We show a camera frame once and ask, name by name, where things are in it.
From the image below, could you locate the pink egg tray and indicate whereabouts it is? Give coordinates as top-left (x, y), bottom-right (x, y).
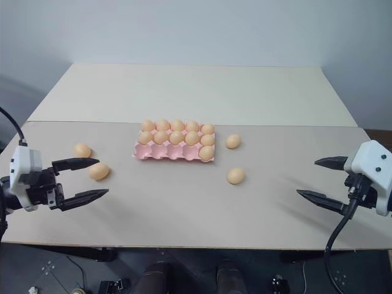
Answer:
top-left (131, 122), bottom-right (217, 164)

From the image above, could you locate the black table frame bar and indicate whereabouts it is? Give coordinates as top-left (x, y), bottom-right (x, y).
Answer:
top-left (4, 243), bottom-right (116, 262)

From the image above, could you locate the small black device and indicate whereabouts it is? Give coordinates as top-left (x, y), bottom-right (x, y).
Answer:
top-left (270, 274), bottom-right (291, 294)
top-left (98, 277), bottom-right (130, 294)

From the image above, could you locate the thin black floor cable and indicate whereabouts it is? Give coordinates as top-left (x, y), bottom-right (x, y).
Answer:
top-left (66, 255), bottom-right (90, 294)

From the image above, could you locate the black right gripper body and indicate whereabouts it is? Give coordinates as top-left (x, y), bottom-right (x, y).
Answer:
top-left (344, 171), bottom-right (380, 212)

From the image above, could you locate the dark rounded shape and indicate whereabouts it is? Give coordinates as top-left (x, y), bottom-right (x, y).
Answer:
top-left (215, 258), bottom-right (243, 294)
top-left (138, 261), bottom-right (182, 294)

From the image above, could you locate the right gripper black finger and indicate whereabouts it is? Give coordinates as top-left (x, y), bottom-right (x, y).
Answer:
top-left (314, 156), bottom-right (350, 173)
top-left (296, 189), bottom-right (350, 217)

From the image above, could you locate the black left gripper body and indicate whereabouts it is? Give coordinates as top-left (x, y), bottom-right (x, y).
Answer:
top-left (25, 167), bottom-right (67, 212)

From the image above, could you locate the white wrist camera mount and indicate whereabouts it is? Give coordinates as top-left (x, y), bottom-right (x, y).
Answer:
top-left (9, 146), bottom-right (43, 213)
top-left (343, 140), bottom-right (392, 217)

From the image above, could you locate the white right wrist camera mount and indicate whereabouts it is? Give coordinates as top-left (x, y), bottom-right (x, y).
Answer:
top-left (343, 140), bottom-right (392, 217)

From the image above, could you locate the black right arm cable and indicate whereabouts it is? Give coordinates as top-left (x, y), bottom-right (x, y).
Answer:
top-left (324, 176), bottom-right (368, 294)

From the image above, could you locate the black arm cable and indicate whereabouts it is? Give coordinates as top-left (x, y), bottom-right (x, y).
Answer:
top-left (0, 106), bottom-right (28, 148)
top-left (324, 176), bottom-right (368, 294)

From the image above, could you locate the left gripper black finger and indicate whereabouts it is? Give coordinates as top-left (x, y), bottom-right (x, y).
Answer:
top-left (58, 189), bottom-right (110, 213)
top-left (51, 157), bottom-right (100, 176)

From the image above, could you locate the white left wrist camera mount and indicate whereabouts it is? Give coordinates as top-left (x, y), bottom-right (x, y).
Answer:
top-left (9, 146), bottom-right (43, 213)

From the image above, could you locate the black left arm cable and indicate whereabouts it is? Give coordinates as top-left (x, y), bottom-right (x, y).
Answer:
top-left (0, 106), bottom-right (28, 148)

